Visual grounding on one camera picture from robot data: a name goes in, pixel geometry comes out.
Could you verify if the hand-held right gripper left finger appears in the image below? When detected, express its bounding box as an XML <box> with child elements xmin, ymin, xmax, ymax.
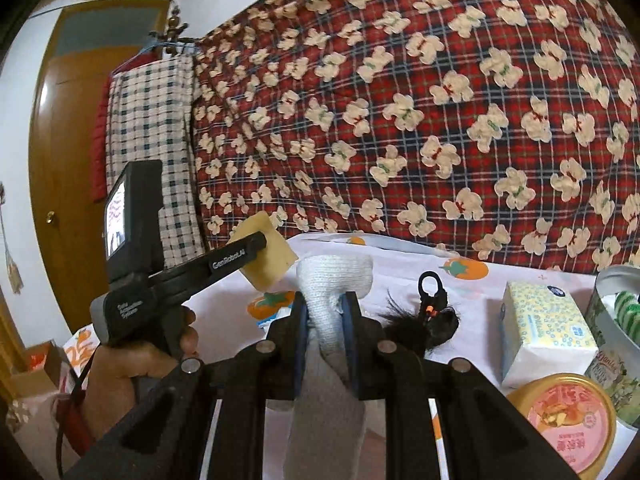
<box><xmin>65</xmin><ymin>294</ymin><xmax>308</xmax><ymax>480</ymax></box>

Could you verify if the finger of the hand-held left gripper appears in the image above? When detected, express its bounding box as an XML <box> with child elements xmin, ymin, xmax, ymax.
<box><xmin>159</xmin><ymin>231</ymin><xmax>269</xmax><ymax>307</ymax></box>

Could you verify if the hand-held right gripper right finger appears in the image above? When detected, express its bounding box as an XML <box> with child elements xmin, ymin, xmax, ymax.
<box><xmin>344</xmin><ymin>291</ymin><xmax>581</xmax><ymax>480</ymax></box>

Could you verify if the white knitted sock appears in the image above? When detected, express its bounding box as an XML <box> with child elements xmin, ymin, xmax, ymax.
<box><xmin>287</xmin><ymin>254</ymin><xmax>373</xmax><ymax>480</ymax></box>

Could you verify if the person's left hand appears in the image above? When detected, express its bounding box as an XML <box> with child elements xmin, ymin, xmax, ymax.
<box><xmin>81</xmin><ymin>306</ymin><xmax>197</xmax><ymax>443</ymax></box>

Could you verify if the black hairpiece with clip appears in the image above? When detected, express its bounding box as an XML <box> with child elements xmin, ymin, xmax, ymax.
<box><xmin>377</xmin><ymin>271</ymin><xmax>462</xmax><ymax>357</ymax></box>

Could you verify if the white persimmon-print sheet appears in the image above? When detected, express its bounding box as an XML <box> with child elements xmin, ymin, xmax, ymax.
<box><xmin>62</xmin><ymin>232</ymin><xmax>640</xmax><ymax>480</ymax></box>

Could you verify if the red quilted cloth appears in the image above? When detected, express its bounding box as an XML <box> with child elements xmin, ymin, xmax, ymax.
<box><xmin>91</xmin><ymin>77</ymin><xmax>113</xmax><ymax>203</ymax></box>

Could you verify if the blue checked hanging cloth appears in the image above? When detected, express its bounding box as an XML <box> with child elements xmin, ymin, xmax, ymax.
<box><xmin>107</xmin><ymin>55</ymin><xmax>206</xmax><ymax>266</ymax></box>

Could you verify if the wooden door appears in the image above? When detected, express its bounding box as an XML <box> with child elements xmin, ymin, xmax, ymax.
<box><xmin>27</xmin><ymin>0</ymin><xmax>173</xmax><ymax>341</ymax></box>

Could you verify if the hanging tassel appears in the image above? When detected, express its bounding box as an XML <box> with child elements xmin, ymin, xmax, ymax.
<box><xmin>0</xmin><ymin>182</ymin><xmax>25</xmax><ymax>295</ymax></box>

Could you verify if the cardboard box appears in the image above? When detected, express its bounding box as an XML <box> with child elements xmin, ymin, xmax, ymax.
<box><xmin>9</xmin><ymin>339</ymin><xmax>68</xmax><ymax>413</ymax></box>

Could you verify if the yellow patterned tissue pack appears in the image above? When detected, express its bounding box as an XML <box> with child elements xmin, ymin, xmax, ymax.
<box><xmin>500</xmin><ymin>280</ymin><xmax>599</xmax><ymax>391</ymax></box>

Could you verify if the wooden coat rack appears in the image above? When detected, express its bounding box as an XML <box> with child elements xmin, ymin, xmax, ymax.
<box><xmin>149</xmin><ymin>5</ymin><xmax>199</xmax><ymax>59</ymax></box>

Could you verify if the round container with pink lid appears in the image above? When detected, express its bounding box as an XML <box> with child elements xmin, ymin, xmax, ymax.
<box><xmin>506</xmin><ymin>372</ymin><xmax>618</xmax><ymax>477</ymax></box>

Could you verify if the red plaid bear-print blanket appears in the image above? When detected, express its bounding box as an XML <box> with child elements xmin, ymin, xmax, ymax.
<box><xmin>190</xmin><ymin>0</ymin><xmax>640</xmax><ymax>276</ymax></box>

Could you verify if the green printed tin can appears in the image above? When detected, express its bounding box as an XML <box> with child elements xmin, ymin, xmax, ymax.
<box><xmin>584</xmin><ymin>265</ymin><xmax>640</xmax><ymax>428</ymax></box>

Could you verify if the green striped cloth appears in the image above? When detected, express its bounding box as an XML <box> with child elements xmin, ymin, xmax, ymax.
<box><xmin>612</xmin><ymin>290</ymin><xmax>640</xmax><ymax>332</ymax></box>

